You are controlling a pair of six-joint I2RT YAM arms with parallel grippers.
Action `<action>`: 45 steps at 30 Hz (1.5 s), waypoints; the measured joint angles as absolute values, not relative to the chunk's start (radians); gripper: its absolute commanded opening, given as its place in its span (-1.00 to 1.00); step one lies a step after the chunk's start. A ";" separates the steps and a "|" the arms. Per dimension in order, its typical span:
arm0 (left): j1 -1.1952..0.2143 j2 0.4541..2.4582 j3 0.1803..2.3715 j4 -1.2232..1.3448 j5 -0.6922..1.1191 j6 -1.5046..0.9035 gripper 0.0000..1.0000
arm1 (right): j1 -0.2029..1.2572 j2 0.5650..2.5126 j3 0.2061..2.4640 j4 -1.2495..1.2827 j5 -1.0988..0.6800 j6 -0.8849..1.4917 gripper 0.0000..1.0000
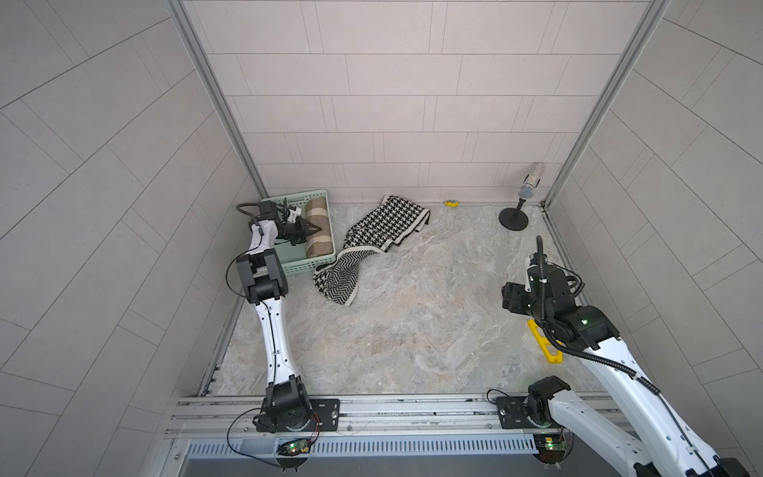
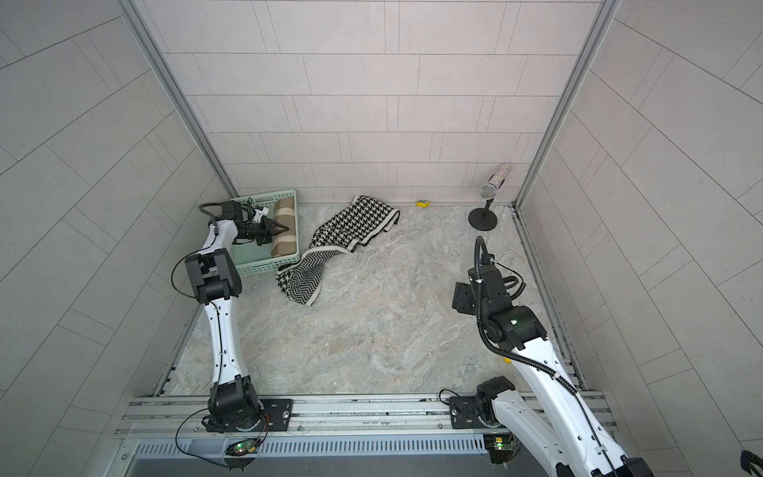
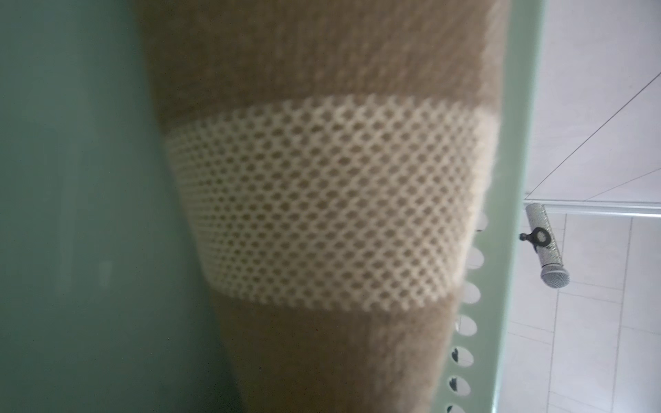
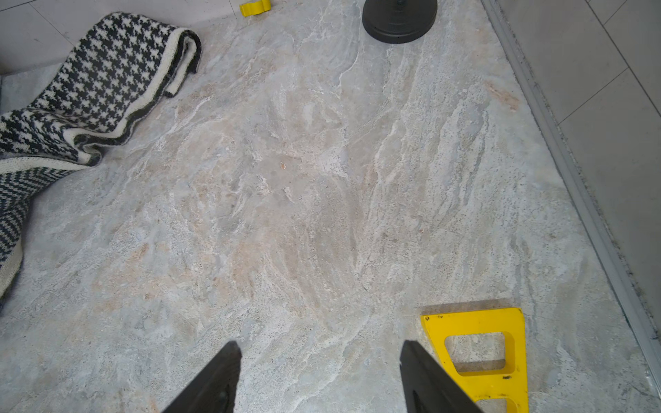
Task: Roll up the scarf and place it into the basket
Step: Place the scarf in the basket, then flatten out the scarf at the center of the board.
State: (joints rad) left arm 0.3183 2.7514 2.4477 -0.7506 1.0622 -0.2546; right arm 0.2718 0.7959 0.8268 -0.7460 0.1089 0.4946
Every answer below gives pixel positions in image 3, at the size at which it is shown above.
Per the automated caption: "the mint green plastic basket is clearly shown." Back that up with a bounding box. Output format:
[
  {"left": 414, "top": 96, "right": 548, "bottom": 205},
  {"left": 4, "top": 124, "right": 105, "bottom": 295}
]
[{"left": 1, "top": 1, "right": 545, "bottom": 412}]

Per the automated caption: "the beige plaid scarf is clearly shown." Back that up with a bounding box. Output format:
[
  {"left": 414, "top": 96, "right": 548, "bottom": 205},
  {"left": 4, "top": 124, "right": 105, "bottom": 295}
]
[{"left": 135, "top": 1, "right": 511, "bottom": 412}]

